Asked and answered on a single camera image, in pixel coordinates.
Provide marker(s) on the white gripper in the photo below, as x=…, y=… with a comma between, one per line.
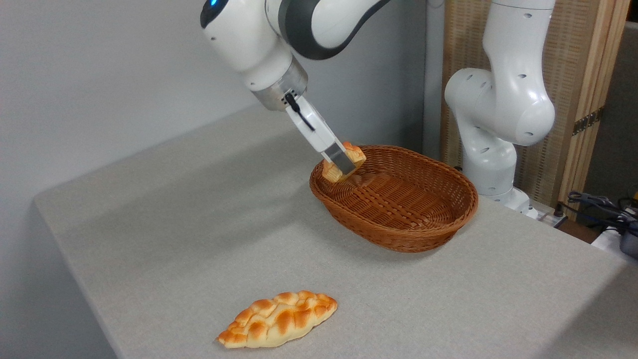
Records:
x=313, y=124

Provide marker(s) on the wooden folding screen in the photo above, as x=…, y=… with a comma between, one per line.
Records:
x=578, y=60

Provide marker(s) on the grey-blue plastic box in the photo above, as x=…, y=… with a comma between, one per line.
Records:
x=630, y=242

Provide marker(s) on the grey tablecloth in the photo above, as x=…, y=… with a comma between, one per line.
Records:
x=199, y=249

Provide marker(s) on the long braided bread loaf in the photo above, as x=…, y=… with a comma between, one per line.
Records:
x=279, y=319

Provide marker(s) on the round knotted bread roll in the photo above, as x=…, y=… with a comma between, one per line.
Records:
x=355, y=154

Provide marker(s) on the white power strip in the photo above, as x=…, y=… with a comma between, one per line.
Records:
x=551, y=217

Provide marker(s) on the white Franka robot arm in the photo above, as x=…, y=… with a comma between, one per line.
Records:
x=259, y=40

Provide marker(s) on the brown wicker oval basket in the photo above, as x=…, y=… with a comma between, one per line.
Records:
x=398, y=204

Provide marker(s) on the metal screen hinge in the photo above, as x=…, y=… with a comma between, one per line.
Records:
x=587, y=121

